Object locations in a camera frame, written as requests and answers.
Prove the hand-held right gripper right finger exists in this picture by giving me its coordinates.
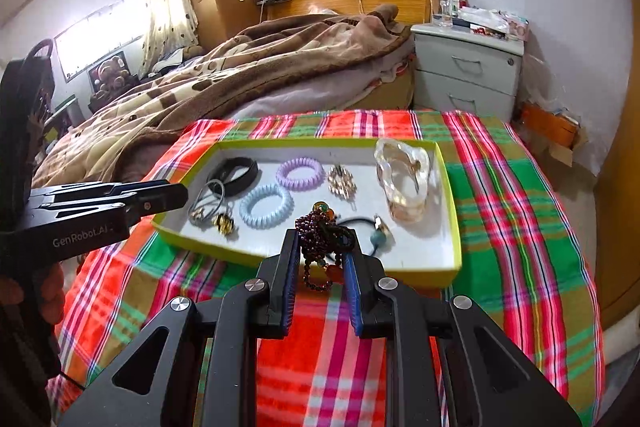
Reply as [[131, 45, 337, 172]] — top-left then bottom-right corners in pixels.
[[342, 251, 583, 427]]

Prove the brown patterned blanket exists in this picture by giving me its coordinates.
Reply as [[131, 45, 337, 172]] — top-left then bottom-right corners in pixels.
[[30, 4, 416, 190]]

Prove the wooden door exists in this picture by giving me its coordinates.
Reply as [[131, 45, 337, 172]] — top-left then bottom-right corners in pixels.
[[592, 72, 640, 323]]

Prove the black hair band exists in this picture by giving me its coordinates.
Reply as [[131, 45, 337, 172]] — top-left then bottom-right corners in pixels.
[[206, 157, 259, 198]]

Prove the black hair tie teal bead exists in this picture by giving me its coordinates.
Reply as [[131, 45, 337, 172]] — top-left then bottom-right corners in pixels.
[[335, 214, 393, 253]]

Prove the pile of packets and trinkets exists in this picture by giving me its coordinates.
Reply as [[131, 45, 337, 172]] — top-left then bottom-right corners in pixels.
[[452, 0, 531, 42]]

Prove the dark red bead bracelet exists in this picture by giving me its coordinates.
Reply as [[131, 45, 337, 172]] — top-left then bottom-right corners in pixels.
[[294, 202, 358, 293]]

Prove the person's left hand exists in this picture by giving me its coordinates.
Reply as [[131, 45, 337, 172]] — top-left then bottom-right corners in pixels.
[[39, 261, 67, 325]]

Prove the orange cardboard box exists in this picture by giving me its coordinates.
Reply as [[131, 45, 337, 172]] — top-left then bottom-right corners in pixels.
[[520, 99, 591, 168]]

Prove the teddy bear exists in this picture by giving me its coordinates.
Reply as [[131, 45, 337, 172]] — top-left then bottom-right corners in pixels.
[[86, 52, 132, 100]]

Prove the window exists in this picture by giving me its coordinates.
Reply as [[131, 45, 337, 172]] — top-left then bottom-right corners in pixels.
[[52, 0, 148, 85]]

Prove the lavender bed sheet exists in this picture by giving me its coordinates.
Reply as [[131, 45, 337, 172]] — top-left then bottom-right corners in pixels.
[[235, 52, 416, 122]]

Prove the black cable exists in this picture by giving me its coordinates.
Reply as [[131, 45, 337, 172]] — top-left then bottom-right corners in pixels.
[[52, 369, 88, 392]]

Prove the red green plaid cloth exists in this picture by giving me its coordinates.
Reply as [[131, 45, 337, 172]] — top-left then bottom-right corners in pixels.
[[47, 109, 608, 427]]

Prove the grey hair tie with charm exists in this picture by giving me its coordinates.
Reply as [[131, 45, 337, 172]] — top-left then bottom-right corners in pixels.
[[187, 179, 236, 225]]

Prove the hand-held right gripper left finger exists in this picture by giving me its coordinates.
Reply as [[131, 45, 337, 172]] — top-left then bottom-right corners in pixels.
[[57, 228, 302, 427]]

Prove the clear glass cup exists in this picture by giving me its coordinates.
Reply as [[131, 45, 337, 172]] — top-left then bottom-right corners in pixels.
[[429, 0, 456, 30]]

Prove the pearly hair claw clip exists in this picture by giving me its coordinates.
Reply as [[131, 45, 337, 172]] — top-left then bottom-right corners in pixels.
[[375, 138, 441, 223]]

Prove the gold charm hair tie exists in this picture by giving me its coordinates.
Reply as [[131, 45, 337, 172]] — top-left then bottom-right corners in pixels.
[[212, 213, 236, 238]]

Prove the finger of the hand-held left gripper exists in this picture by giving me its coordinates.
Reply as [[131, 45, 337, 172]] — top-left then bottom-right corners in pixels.
[[47, 183, 189, 221], [30, 178, 171, 204]]

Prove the blue spiral hair tie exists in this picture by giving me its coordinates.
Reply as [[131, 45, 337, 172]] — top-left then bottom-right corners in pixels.
[[239, 183, 295, 228]]

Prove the cluttered dark shelf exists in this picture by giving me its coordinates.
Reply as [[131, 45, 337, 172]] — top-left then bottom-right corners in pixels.
[[42, 92, 83, 142]]

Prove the white nightstand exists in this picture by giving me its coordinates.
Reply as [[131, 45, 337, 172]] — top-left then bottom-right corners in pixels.
[[410, 23, 526, 122]]

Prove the green-edged white box tray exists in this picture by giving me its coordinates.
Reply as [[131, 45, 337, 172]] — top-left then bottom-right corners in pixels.
[[151, 138, 463, 288]]

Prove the purple spiral hair tie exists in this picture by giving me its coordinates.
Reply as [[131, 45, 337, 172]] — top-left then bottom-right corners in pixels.
[[276, 158, 321, 190]]

